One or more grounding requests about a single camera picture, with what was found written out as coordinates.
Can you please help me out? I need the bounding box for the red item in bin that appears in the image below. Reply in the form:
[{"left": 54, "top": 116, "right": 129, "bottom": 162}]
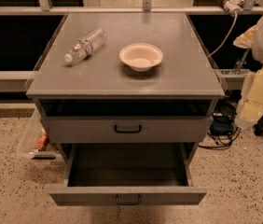
[{"left": 35, "top": 135, "right": 49, "bottom": 151}]

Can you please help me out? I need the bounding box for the grey top drawer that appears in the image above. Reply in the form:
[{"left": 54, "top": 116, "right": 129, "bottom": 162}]
[{"left": 41, "top": 117, "right": 213, "bottom": 143}]

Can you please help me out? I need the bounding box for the grey drawer cabinet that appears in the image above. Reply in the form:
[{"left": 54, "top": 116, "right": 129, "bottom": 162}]
[{"left": 25, "top": 12, "right": 227, "bottom": 161}]

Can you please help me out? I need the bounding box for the clear plastic water bottle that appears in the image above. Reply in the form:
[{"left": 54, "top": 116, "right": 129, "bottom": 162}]
[{"left": 64, "top": 28, "right": 107, "bottom": 64}]

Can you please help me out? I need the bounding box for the white power cable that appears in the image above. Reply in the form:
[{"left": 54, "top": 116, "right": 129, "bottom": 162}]
[{"left": 206, "top": 10, "right": 239, "bottom": 60}]

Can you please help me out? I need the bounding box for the white paper bowl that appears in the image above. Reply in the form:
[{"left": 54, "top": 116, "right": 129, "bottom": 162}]
[{"left": 119, "top": 43, "right": 163, "bottom": 72}]

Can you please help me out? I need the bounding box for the blue electronics box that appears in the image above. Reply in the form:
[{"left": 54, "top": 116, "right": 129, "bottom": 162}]
[{"left": 210, "top": 116, "right": 234, "bottom": 136}]

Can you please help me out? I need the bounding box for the metal support rod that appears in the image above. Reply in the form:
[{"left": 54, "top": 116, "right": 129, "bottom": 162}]
[{"left": 232, "top": 49, "right": 250, "bottom": 75}]

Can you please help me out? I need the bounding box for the black cable bundle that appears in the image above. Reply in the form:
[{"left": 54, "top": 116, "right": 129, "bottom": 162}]
[{"left": 198, "top": 100, "right": 242, "bottom": 150}]

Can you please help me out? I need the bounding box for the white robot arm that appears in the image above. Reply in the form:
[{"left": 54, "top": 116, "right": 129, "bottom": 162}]
[{"left": 233, "top": 16, "right": 263, "bottom": 129}]

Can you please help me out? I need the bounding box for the clear plastic storage bin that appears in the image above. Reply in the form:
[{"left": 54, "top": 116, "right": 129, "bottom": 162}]
[{"left": 16, "top": 110, "right": 64, "bottom": 167}]

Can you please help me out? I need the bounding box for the grey drawer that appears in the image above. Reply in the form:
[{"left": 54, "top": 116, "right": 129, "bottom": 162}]
[
  {"left": 49, "top": 143, "right": 206, "bottom": 206},
  {"left": 41, "top": 117, "right": 213, "bottom": 143}
]

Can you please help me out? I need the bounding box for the white power strip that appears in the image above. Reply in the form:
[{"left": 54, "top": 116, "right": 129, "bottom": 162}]
[{"left": 216, "top": 0, "right": 243, "bottom": 15}]

